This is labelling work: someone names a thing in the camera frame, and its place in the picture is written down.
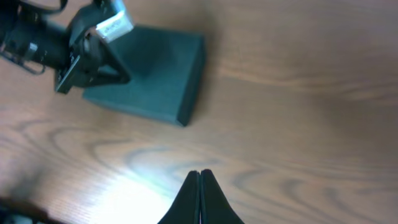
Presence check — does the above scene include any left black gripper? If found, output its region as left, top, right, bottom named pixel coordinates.
left=54, top=6, right=130, bottom=94

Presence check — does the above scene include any black box with lid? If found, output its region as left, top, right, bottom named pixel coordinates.
left=83, top=25, right=206, bottom=127

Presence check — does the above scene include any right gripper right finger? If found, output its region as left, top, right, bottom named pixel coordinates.
left=200, top=169, right=244, bottom=224

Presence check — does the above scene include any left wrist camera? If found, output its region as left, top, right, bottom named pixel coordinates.
left=95, top=0, right=134, bottom=43

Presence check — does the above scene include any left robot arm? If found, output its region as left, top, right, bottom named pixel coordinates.
left=1, top=1, right=134, bottom=94

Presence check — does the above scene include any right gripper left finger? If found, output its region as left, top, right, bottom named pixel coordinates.
left=158, top=170, right=200, bottom=224

